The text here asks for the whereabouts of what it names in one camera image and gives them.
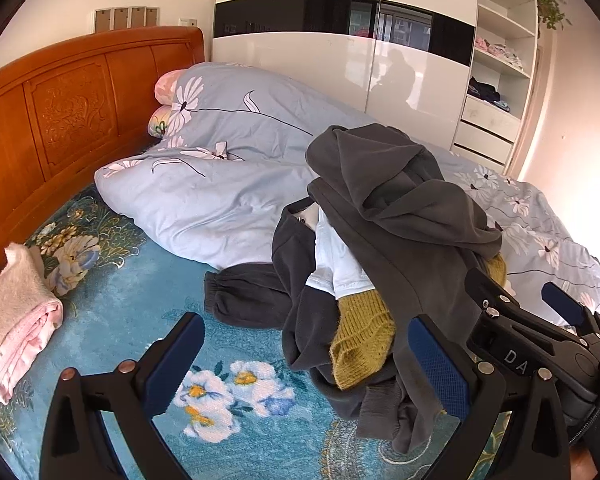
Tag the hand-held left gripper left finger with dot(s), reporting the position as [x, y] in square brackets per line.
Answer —
[177, 360]

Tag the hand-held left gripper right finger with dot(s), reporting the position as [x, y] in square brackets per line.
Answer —
[437, 365]

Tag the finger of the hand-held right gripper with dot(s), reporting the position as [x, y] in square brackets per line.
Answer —
[562, 302]
[490, 295]

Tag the dark grey hoodie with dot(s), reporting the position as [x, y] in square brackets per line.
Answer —
[405, 195]

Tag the dark folded clothes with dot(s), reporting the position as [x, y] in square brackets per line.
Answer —
[482, 89]

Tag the pink folded clothes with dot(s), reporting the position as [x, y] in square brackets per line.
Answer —
[500, 51]

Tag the teal floral blanket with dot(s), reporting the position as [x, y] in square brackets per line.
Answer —
[130, 320]

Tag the mustard knit sweater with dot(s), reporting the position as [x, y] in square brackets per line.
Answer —
[362, 330]

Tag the charcoal sweatshirt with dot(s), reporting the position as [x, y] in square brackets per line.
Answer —
[260, 295]

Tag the white shirt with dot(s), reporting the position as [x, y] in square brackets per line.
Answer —
[337, 260]

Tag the white drawer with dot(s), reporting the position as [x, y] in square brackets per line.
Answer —
[482, 142]
[490, 116]

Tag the pink satin folded garment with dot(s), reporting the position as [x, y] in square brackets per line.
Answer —
[25, 350]

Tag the fuzzy pale pink sweater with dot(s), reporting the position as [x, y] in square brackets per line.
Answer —
[15, 295]

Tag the light blue floral duvet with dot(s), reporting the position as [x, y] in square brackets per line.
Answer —
[230, 185]

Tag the pink floral pillow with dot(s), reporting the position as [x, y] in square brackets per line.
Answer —
[166, 86]
[157, 121]

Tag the wooden headboard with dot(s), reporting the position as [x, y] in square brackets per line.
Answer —
[65, 110]

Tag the white open shelf unit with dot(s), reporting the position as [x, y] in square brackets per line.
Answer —
[505, 15]

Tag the green hanging plant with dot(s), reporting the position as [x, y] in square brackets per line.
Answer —
[552, 10]

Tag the white glossy wardrobe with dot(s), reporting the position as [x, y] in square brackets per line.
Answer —
[300, 60]

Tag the white wall switch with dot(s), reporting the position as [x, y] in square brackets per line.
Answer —
[188, 22]

